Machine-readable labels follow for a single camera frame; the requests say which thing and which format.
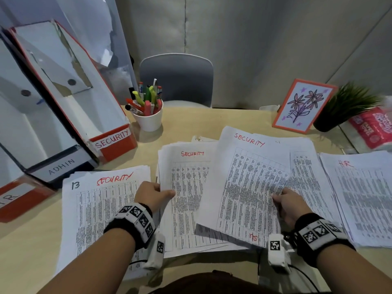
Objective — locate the person's right hand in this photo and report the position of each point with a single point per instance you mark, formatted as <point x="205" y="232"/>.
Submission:
<point x="294" y="206"/>

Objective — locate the white pen cup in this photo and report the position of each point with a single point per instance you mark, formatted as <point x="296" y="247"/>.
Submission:
<point x="150" y="122"/>

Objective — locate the grey chair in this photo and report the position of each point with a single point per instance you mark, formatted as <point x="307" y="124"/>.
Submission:
<point x="177" y="79"/>

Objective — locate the unsorted paper pile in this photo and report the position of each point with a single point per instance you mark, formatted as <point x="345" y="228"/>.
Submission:
<point x="183" y="186"/>

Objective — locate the black right wristband with markers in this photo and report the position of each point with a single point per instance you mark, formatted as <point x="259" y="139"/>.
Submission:
<point x="318" y="235"/>

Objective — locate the orange framed flower drawing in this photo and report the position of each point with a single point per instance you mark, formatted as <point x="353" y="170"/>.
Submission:
<point x="303" y="107"/>

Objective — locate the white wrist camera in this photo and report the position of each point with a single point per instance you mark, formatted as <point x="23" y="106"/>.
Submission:
<point x="156" y="251"/>
<point x="277" y="254"/>

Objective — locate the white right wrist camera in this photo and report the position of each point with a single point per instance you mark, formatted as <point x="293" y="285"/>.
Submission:
<point x="277" y="254"/>

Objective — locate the person's left forearm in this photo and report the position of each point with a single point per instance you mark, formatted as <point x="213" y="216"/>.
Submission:
<point x="88" y="266"/>

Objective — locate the red white paper towel pack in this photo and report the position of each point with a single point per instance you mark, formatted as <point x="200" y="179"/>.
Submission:
<point x="373" y="128"/>

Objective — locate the bunch of coloured markers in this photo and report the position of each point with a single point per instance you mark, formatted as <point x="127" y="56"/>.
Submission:
<point x="145" y="99"/>

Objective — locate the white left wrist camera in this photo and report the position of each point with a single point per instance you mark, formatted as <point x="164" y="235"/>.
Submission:
<point x="156" y="251"/>

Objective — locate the HR paper pile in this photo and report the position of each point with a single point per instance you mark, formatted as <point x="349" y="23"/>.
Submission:
<point x="361" y="195"/>

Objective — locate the admin paper pile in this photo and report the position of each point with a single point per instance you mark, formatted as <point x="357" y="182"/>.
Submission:
<point x="306" y="177"/>

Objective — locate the small white container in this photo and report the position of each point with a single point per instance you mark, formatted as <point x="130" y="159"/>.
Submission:
<point x="269" y="107"/>

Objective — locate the person's left hand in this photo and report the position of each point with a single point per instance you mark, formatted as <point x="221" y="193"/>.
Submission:
<point x="153" y="195"/>

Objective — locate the black admin file box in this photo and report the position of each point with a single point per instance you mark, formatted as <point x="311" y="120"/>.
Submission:
<point x="30" y="134"/>

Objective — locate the security paper pile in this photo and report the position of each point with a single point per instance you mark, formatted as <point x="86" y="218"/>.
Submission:
<point x="98" y="205"/>

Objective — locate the green plant in black pot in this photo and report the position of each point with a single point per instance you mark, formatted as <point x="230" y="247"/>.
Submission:
<point x="324" y="123"/>

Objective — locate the person's dark shirt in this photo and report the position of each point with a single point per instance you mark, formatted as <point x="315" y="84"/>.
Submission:
<point x="208" y="284"/>

